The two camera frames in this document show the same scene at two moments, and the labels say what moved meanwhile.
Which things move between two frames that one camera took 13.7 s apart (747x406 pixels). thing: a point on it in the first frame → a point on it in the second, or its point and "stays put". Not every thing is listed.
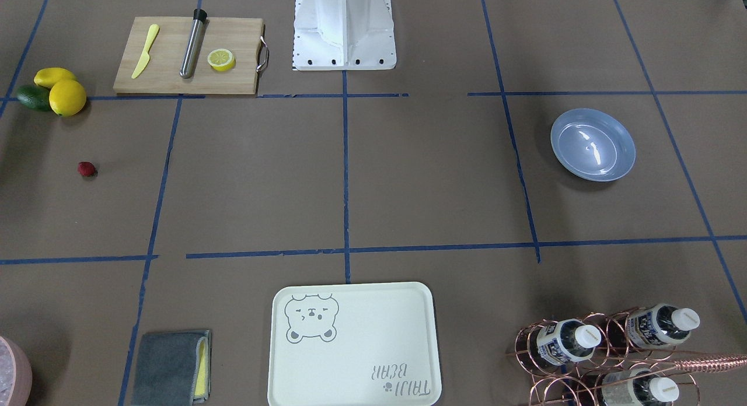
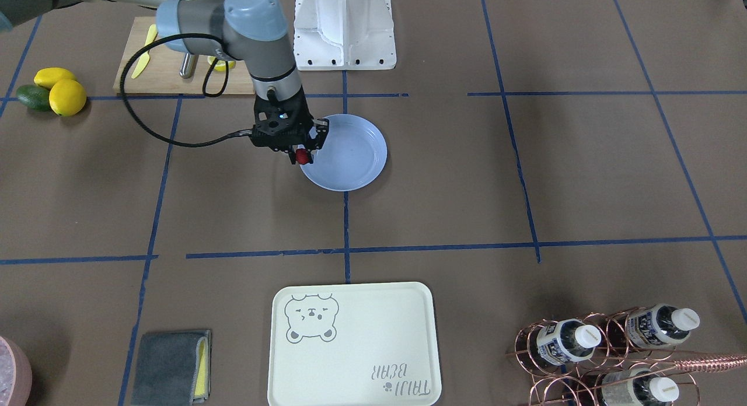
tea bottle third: x=637 y=391 stays put
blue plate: x=592 y=144 → x=353 y=154
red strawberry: x=87 y=169 → x=302 y=156
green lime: x=34 y=97 stays put
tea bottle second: x=660 y=325 stays put
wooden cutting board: x=243 y=37 stays put
